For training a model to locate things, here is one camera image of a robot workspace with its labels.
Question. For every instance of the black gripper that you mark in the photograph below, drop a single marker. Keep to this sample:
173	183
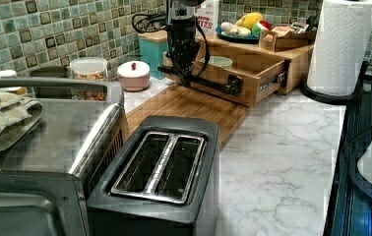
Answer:
182	44

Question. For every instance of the red green toy fruit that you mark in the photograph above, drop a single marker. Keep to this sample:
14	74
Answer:
260	26

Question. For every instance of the teal canister wooden lid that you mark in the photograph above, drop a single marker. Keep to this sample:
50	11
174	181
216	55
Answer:
153	45

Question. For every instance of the yellow toy fruit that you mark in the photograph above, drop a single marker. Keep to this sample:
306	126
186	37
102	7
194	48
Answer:
248	20

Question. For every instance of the white paper towel roll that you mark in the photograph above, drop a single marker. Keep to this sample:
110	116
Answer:
341	40

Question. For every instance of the clear cereal container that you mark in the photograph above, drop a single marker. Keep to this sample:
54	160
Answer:
91	69

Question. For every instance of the folded beige towel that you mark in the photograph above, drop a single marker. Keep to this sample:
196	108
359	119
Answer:
18	114

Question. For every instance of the white toy food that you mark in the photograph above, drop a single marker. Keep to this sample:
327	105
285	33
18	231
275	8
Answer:
234	30

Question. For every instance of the black stovetop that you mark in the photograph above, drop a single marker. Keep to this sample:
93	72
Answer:
349	211

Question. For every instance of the blue plate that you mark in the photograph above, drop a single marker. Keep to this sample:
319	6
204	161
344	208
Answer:
250	39

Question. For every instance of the wooden drawer cabinet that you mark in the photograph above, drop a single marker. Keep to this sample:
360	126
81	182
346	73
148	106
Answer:
253	59

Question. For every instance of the black two-slot toaster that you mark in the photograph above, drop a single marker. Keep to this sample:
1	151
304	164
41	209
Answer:
163	182

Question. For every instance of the green ceramic bowl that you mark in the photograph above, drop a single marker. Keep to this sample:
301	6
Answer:
220	61

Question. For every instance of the bamboo cutting board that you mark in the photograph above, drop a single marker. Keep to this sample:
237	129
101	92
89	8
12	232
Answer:
192	103

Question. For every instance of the pink pot with lid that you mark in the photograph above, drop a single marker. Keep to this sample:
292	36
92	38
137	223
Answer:
134	75

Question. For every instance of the white red carton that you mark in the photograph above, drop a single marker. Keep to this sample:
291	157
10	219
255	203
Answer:
207	15

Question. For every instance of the wooden drawer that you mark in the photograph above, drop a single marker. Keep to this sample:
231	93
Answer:
255	88

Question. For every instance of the wooden organizer box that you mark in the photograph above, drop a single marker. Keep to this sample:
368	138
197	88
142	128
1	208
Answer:
285	38

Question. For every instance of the dark round container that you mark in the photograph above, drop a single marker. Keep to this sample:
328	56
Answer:
52	72

